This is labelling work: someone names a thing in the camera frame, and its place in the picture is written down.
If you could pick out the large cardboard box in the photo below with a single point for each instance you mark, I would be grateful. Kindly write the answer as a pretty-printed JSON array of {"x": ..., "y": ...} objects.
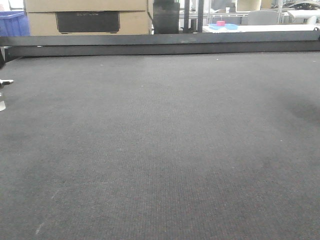
[{"x": 89, "y": 17}]

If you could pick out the black office chair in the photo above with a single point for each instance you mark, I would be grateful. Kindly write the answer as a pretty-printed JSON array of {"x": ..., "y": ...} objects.
[{"x": 166, "y": 16}]

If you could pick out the pink cube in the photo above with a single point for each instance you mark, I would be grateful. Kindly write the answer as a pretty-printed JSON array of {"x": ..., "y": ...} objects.
[{"x": 220, "y": 23}]

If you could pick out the light blue tray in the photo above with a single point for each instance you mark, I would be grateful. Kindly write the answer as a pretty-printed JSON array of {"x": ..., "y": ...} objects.
[{"x": 226, "y": 26}]

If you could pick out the white work table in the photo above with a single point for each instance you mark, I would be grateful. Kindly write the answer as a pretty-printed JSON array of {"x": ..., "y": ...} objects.
[{"x": 266, "y": 28}]

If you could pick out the grey office chair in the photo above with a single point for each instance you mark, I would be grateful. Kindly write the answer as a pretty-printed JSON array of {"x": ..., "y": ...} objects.
[{"x": 262, "y": 18}]

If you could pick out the blue plastic crate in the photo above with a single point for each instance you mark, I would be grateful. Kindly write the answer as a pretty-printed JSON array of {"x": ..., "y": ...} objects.
[{"x": 14, "y": 24}]

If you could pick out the black conveyor side rail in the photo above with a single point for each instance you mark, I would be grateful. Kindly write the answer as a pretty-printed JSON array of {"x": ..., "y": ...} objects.
[{"x": 162, "y": 44}]

